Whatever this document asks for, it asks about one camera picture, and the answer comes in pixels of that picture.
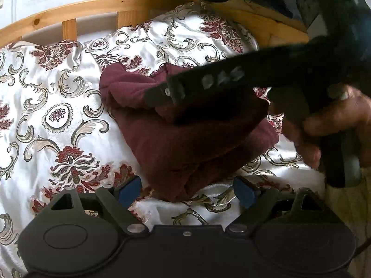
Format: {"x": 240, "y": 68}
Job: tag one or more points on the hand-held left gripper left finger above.
{"x": 130, "y": 190}

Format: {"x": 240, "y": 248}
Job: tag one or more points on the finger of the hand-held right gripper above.
{"x": 165, "y": 91}

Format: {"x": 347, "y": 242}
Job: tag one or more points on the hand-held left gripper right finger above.
{"x": 244, "y": 191}

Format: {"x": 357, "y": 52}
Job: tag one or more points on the maroon small garment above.
{"x": 185, "y": 139}

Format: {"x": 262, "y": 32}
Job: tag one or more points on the person's right hand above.
{"x": 342, "y": 115}

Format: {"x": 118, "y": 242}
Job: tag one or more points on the dark mottled cloth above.
{"x": 333, "y": 3}

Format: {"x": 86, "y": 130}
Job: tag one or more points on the white floral bedspread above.
{"x": 58, "y": 115}

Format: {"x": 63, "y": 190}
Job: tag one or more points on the wooden bed headboard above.
{"x": 87, "y": 13}

